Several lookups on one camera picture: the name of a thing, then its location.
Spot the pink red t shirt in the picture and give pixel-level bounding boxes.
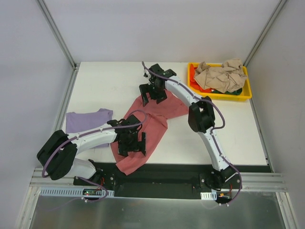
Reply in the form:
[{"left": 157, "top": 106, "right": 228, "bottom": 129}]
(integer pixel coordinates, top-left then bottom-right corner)
[{"left": 111, "top": 91, "right": 189, "bottom": 175}]

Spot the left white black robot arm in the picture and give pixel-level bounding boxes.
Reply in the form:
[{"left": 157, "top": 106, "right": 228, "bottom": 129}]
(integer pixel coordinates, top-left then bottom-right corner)
[{"left": 37, "top": 114, "right": 146, "bottom": 186}]

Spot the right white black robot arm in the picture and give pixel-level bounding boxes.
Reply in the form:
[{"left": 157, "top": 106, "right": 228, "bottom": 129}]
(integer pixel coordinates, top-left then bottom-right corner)
[{"left": 139, "top": 62, "right": 237, "bottom": 191}]

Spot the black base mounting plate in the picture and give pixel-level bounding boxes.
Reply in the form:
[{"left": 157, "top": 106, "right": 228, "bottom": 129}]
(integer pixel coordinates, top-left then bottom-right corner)
[{"left": 71, "top": 161, "right": 272, "bottom": 200}]

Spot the orange t shirt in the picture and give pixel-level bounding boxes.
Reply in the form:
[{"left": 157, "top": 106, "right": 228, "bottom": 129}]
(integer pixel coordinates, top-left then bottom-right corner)
[{"left": 188, "top": 64, "right": 214, "bottom": 93}]

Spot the folded lavender t shirt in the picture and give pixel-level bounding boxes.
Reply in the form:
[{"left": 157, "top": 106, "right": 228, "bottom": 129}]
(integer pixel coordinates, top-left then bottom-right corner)
[{"left": 65, "top": 108, "right": 117, "bottom": 154}]

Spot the beige crumpled t shirt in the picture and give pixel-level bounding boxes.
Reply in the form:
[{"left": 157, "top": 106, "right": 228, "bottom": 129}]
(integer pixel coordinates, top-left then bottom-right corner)
[{"left": 194, "top": 58, "right": 247, "bottom": 93}]

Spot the green t shirt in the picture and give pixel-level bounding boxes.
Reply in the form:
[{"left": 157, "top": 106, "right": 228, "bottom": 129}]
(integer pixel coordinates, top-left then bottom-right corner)
[{"left": 212, "top": 88, "right": 243, "bottom": 96}]

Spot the yellow plastic bin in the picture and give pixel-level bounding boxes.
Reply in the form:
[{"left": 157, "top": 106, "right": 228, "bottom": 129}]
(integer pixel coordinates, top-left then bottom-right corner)
[{"left": 187, "top": 62, "right": 252, "bottom": 102}]

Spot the left aluminium corner post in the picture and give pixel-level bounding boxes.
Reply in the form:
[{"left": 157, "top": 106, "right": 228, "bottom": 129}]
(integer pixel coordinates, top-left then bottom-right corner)
[{"left": 36, "top": 0, "right": 81, "bottom": 70}]

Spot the aluminium corner post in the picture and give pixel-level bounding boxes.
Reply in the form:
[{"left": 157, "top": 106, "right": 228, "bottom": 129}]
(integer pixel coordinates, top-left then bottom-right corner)
[
  {"left": 36, "top": 0, "right": 81, "bottom": 70},
  {"left": 244, "top": 0, "right": 289, "bottom": 67}
]

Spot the right white cable duct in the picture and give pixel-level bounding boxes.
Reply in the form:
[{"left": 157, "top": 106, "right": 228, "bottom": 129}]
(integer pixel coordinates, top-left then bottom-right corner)
[{"left": 200, "top": 191, "right": 217, "bottom": 201}]

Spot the white cable duct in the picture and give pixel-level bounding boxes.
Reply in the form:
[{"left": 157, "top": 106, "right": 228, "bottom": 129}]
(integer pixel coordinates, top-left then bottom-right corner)
[
  {"left": 40, "top": 187, "right": 114, "bottom": 198},
  {"left": 200, "top": 191, "right": 217, "bottom": 201}
]

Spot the left white cable duct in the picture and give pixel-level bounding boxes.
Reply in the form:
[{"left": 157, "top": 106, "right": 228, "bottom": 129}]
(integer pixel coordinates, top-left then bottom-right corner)
[{"left": 40, "top": 187, "right": 114, "bottom": 198}]

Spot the aluminium front frame rail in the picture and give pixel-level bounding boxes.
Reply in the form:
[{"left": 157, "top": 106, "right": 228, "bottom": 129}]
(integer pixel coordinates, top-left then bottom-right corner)
[{"left": 30, "top": 168, "right": 288, "bottom": 192}]

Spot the right aluminium corner post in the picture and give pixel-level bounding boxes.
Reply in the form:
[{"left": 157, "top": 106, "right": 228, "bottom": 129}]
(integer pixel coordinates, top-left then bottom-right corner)
[{"left": 244, "top": 0, "right": 289, "bottom": 67}]

